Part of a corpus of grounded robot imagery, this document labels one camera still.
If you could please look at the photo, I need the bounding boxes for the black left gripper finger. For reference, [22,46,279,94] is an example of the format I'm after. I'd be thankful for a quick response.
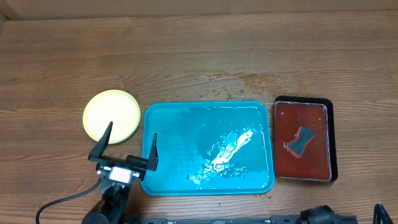
[88,121,113,161]
[147,133,159,171]

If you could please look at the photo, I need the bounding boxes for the yellow plate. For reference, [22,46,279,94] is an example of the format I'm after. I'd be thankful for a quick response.
[83,90,141,144]

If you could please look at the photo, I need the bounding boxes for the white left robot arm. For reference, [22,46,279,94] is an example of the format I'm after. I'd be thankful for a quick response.
[82,123,159,224]

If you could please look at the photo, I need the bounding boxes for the blue plastic tray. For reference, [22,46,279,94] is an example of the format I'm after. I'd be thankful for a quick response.
[141,101,275,196]

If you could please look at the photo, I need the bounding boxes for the black tray with red water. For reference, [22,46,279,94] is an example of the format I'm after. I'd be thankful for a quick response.
[273,96,338,182]

